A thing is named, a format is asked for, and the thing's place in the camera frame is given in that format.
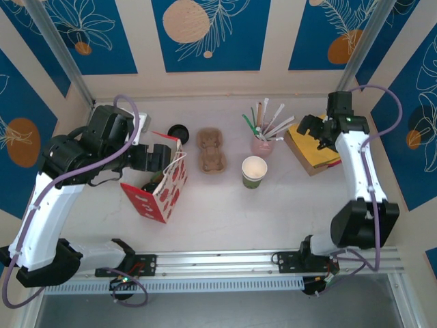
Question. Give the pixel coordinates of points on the black plastic cup lid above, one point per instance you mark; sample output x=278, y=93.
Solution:
x=178, y=132
x=149, y=188

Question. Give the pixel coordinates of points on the red printed paper bag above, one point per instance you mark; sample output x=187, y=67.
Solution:
x=170, y=191

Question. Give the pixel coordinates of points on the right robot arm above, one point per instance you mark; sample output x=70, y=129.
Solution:
x=355, y=164

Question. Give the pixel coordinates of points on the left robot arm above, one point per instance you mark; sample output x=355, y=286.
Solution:
x=48, y=212

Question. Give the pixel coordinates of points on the coloured paper napkin stack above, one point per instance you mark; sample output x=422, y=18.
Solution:
x=329, y=163

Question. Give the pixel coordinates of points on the short white wrapped straw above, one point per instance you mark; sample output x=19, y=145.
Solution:
x=280, y=138

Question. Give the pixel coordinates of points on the brown paper straw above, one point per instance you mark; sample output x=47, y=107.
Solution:
x=259, y=116

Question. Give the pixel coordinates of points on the thin green wrapped straw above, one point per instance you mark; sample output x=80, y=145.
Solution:
x=253, y=114

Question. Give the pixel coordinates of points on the green paper cup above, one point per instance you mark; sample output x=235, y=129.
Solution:
x=254, y=169

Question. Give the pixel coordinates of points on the small circuit board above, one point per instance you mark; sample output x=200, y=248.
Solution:
x=312, y=287
x=123, y=282

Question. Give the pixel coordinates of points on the aluminium frame post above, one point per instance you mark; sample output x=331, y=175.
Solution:
x=362, y=44
x=61, y=48

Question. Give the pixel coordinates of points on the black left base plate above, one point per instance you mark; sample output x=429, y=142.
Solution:
x=147, y=264

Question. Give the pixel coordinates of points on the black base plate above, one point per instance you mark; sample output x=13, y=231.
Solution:
x=286, y=263
x=147, y=264

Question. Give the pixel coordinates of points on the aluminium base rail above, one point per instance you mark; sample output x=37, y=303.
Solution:
x=218, y=263

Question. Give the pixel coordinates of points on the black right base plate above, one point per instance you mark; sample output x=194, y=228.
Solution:
x=286, y=263

